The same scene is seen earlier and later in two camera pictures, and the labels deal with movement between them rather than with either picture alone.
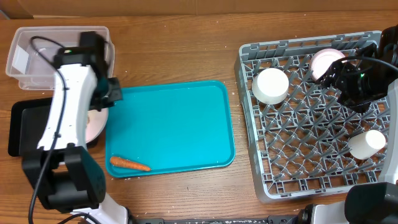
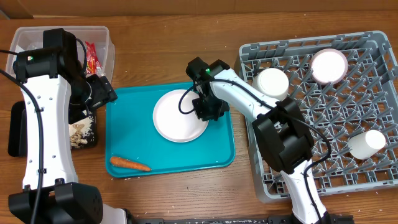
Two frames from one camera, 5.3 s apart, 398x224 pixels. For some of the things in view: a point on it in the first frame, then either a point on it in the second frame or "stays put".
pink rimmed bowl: (321, 60) stays put
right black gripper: (339, 78) to (206, 114)
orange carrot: (123, 162) stays put
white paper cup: (364, 145) stays put
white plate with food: (96, 122) to (173, 124)
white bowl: (270, 86) stays put
